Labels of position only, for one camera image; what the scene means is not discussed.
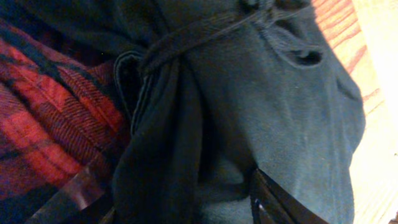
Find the red plaid flannel shirt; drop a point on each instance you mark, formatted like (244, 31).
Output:
(59, 115)

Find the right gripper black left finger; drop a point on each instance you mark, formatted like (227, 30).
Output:
(86, 198)

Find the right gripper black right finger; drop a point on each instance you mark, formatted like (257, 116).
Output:
(271, 204)

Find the dark navy garment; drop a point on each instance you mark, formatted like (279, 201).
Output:
(212, 91)

